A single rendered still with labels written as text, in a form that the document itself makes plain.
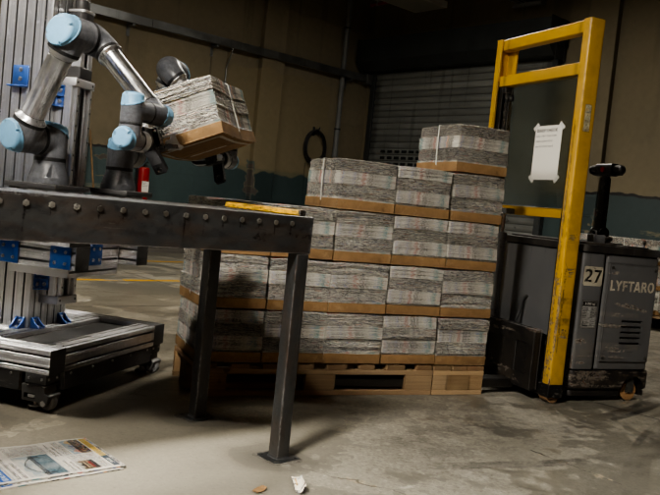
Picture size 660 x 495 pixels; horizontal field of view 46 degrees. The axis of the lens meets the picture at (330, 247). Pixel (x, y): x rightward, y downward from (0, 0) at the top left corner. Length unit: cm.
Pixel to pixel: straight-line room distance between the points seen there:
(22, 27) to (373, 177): 158
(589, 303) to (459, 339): 69
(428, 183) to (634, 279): 123
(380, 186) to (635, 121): 681
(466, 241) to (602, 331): 87
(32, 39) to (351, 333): 181
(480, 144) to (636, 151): 630
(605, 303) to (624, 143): 608
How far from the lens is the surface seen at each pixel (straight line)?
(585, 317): 409
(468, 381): 392
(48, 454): 259
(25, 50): 346
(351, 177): 348
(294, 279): 254
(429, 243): 369
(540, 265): 427
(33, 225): 208
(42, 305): 347
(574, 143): 394
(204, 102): 296
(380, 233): 356
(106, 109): 1032
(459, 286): 379
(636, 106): 1013
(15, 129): 301
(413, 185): 363
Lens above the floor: 84
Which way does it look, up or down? 3 degrees down
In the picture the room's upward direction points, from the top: 6 degrees clockwise
